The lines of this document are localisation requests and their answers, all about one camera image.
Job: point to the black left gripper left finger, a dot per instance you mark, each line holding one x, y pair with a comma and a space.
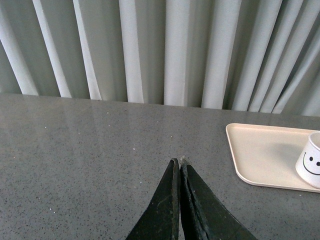
160, 221

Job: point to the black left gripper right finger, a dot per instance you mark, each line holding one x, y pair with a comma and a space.
203, 215

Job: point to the white smiley face mug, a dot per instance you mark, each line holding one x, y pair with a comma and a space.
308, 163

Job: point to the beige rectangular tray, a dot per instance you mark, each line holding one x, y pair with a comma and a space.
266, 156

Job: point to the white pleated curtain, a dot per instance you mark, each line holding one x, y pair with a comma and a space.
242, 55

